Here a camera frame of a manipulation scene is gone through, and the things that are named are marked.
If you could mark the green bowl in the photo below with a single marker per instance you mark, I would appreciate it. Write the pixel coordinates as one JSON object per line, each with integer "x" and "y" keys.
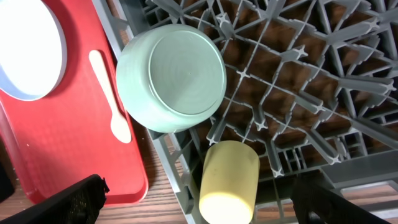
{"x": 171, "y": 78}

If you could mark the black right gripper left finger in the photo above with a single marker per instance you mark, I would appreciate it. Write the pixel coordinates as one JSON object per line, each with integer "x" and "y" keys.
{"x": 79, "y": 203}

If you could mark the white plastic spoon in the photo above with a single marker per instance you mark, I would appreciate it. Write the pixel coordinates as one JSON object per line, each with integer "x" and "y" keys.
{"x": 118, "y": 123}

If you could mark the yellow cup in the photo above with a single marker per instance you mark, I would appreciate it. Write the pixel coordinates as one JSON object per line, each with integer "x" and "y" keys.
{"x": 229, "y": 183}

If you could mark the grey dishwasher rack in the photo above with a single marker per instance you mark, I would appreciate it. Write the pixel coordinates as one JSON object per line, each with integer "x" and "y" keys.
{"x": 312, "y": 88}

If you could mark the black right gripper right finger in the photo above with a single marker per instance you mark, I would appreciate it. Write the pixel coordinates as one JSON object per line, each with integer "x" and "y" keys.
{"x": 314, "y": 204}

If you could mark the large light blue plate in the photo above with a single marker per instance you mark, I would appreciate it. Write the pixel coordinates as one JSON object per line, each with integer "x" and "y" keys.
{"x": 33, "y": 50}

